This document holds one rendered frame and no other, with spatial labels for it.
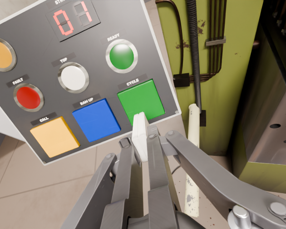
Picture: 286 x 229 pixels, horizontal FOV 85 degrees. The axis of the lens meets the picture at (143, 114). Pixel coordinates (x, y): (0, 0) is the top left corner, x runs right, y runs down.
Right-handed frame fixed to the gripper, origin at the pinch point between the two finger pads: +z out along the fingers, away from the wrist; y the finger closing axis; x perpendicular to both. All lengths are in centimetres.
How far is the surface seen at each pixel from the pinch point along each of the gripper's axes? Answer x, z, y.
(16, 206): -70, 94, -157
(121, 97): 2.7, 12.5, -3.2
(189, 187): -36.3, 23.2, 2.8
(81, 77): 9.2, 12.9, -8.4
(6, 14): 172, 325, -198
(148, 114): -2.5, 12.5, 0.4
